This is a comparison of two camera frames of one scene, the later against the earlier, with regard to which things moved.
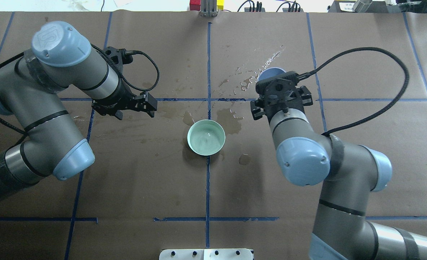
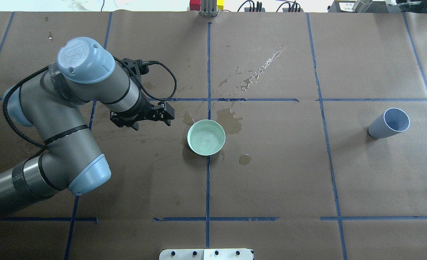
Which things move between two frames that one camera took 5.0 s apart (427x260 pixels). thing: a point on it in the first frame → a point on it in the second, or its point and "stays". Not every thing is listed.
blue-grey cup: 270,72 → 391,121
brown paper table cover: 201,173 stays
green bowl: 206,137 stays
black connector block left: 254,9 stays
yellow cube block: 220,4 stays
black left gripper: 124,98 → 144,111
